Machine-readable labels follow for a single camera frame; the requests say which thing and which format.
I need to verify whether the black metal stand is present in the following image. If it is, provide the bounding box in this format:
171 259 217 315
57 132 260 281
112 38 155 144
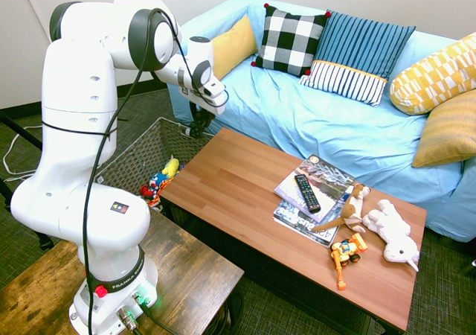
0 111 55 252

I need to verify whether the orange flame plush lizard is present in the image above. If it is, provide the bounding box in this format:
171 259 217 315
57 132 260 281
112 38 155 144
145 191 164 211

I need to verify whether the business magazine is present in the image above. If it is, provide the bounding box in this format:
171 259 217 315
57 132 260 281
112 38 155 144
272 200 341 249

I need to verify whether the white navy striped pillow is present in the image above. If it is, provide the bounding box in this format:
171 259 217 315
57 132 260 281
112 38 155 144
299 60 388 108

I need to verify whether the orange toy excavator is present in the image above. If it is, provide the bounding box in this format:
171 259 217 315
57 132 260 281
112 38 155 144
329 232 369 291

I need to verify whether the red-brown wooden coffee table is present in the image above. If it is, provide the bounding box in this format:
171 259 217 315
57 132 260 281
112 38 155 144
159 127 428 335

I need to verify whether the yellow plush toy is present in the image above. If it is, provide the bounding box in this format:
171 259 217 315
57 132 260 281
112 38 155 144
161 155 181 179

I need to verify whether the robot base cable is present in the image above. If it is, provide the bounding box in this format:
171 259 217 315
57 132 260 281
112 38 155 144
134 293 181 335

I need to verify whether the magazine with snowy cover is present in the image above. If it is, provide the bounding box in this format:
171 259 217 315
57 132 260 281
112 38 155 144
274 153 356 224

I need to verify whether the long black cable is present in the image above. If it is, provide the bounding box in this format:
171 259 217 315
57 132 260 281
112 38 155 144
41 7 230 335

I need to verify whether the white plush unicorn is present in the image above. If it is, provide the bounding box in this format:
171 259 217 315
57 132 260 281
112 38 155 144
362 199 420 272

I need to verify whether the mustard plain pillow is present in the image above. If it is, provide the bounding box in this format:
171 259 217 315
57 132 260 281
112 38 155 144
210 14 259 81

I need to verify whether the mustard ribbed pillow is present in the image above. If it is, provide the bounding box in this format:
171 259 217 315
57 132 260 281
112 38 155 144
411 89 476 168

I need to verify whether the light blue covered sofa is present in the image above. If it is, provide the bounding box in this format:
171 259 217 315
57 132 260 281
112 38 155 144
167 0 476 243

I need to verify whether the white floor cable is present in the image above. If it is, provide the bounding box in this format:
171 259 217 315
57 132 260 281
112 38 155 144
1 124 42 183

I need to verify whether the black TV remote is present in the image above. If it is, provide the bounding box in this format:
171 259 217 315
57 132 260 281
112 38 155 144
294 173 321 214

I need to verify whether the black white checked pillow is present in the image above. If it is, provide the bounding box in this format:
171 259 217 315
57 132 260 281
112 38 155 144
251 2 332 77

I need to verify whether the black gamepad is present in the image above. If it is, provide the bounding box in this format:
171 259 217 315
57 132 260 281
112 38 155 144
184 118 209 139

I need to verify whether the woven wicker basket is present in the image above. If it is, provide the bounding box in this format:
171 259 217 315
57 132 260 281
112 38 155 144
94 117 216 211

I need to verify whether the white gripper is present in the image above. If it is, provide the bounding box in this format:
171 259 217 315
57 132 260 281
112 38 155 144
179 85 227 128

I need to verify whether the blue striped large pillow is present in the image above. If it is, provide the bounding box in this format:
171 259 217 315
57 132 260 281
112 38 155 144
312 10 417 81

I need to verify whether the yellow white patterned pillow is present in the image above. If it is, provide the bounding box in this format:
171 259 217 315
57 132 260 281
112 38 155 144
389 32 476 116

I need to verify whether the metal plug base cable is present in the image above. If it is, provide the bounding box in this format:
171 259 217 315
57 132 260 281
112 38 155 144
117 308 144 335

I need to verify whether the Captain America plush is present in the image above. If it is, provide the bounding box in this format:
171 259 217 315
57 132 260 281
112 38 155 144
140 173 170 201

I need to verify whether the brown white plush dog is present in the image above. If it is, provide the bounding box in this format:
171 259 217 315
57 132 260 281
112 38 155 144
311 182 372 234

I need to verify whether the rustic dark wood table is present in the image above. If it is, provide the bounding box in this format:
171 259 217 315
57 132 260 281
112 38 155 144
0 210 245 335

